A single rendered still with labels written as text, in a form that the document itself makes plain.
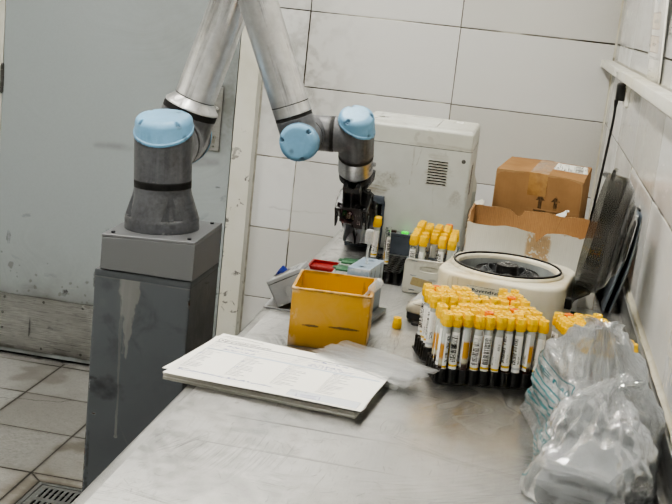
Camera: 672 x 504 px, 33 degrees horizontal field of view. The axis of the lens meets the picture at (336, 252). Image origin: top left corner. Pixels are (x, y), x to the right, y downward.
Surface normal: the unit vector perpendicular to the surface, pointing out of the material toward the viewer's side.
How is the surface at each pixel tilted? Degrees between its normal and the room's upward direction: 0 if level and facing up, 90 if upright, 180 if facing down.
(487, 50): 90
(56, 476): 0
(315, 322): 90
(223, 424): 0
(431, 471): 0
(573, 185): 87
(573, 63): 90
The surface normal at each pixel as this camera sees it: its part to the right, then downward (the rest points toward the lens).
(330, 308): -0.10, 0.21
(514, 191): -0.30, 0.14
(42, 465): 0.11, -0.97
